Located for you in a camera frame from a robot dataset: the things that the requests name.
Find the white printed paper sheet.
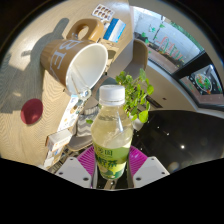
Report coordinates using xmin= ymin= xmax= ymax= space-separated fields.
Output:
xmin=43 ymin=146 xmax=64 ymax=169

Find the green-label clear drink bottle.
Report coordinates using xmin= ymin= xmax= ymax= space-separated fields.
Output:
xmin=90 ymin=84 xmax=134 ymax=181

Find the pill blister pack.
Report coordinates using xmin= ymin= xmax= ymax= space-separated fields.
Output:
xmin=91 ymin=3 xmax=116 ymax=22

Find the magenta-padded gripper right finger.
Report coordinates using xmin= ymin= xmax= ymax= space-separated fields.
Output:
xmin=127 ymin=145 xmax=170 ymax=189

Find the round food window poster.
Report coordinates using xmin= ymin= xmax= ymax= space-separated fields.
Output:
xmin=179 ymin=64 xmax=224 ymax=98

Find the blue white small box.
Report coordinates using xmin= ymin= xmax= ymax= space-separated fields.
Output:
xmin=103 ymin=18 xmax=127 ymax=43

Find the white picture leaflet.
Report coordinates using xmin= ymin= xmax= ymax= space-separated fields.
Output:
xmin=57 ymin=94 xmax=81 ymax=133

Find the flat round red coaster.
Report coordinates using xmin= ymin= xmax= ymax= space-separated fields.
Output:
xmin=20 ymin=98 xmax=44 ymax=126

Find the brown ceramic mug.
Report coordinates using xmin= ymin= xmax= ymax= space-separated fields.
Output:
xmin=40 ymin=18 xmax=109 ymax=96

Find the green potted plant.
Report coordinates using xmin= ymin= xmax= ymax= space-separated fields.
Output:
xmin=115 ymin=68 xmax=155 ymax=124

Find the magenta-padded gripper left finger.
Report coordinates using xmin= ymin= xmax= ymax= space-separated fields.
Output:
xmin=55 ymin=145 xmax=98 ymax=189

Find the white cardboard box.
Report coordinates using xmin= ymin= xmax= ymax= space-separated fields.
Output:
xmin=44 ymin=128 xmax=73 ymax=153

